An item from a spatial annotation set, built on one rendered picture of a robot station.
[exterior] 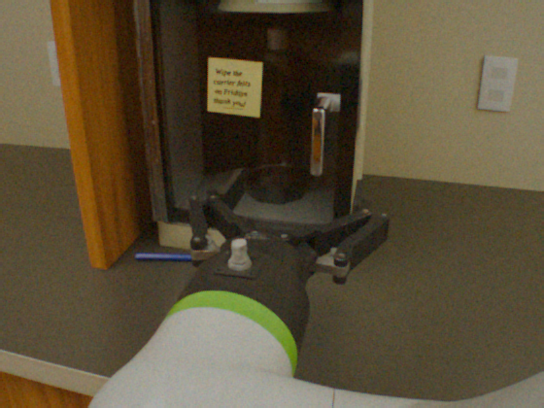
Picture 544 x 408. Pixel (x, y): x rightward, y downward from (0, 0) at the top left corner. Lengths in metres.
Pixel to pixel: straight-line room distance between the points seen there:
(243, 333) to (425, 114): 0.90
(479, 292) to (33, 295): 0.66
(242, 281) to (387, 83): 0.84
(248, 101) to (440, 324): 0.40
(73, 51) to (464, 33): 0.76
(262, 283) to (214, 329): 0.06
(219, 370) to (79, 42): 0.54
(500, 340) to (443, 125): 0.57
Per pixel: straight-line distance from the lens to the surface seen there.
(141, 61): 0.74
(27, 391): 0.80
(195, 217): 0.48
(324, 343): 0.65
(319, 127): 0.63
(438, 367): 0.64
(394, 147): 1.15
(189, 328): 0.28
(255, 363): 0.27
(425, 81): 1.11
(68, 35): 0.70
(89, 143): 0.73
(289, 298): 0.33
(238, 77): 0.69
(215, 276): 0.33
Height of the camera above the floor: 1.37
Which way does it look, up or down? 25 degrees down
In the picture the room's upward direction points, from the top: straight up
